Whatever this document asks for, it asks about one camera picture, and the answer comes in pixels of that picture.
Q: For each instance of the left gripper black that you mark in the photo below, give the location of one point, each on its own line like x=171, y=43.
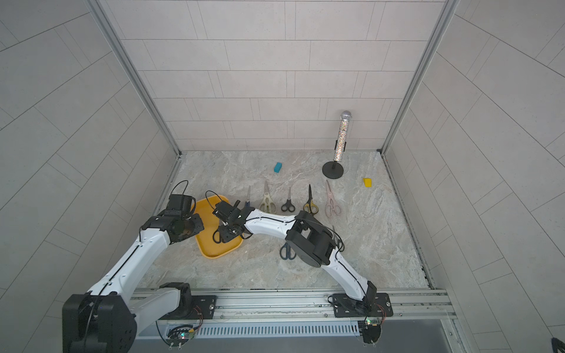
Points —
x=200, y=227

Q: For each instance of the yellow block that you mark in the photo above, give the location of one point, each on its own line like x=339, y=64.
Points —
x=367, y=182

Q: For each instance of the black handled steel scissors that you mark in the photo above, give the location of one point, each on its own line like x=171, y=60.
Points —
x=288, y=205

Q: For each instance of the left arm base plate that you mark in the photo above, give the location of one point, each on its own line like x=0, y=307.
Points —
x=200, y=307

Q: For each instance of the aluminium rail frame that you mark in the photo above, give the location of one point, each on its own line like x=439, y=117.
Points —
x=296, y=313

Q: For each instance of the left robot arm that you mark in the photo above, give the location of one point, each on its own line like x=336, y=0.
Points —
x=104, y=319

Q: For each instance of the dark blue handled scissors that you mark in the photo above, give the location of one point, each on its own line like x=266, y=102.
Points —
x=287, y=253

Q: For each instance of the yellow black handled scissors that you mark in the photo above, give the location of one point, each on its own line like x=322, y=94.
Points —
x=310, y=206

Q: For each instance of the right circuit board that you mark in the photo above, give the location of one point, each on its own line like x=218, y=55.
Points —
x=370, y=332

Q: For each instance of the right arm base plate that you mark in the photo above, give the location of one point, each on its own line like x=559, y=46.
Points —
x=345, y=307

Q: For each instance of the cream handled kitchen scissors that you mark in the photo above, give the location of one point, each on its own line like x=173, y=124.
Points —
x=267, y=205

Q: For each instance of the yellow plastic storage box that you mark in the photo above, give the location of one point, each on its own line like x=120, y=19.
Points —
x=204, y=239

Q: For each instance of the glitter microphone on stand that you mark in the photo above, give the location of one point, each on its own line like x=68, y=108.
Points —
x=334, y=169

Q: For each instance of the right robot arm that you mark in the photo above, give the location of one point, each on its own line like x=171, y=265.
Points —
x=312, y=242

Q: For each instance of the black handled silver scissors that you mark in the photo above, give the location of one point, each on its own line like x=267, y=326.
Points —
x=217, y=236

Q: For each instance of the circuit board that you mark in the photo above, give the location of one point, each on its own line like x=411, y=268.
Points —
x=179, y=336
x=370, y=332

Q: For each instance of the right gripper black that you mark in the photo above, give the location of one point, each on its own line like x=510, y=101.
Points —
x=227, y=233

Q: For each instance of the left circuit board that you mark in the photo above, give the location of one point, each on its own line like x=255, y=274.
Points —
x=179, y=336

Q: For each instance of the small grey scissors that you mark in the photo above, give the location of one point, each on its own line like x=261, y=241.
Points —
x=337, y=239

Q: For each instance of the pink handled scissors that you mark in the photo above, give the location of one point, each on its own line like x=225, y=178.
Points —
x=332, y=207

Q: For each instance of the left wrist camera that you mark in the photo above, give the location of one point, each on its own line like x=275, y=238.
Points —
x=180, y=205

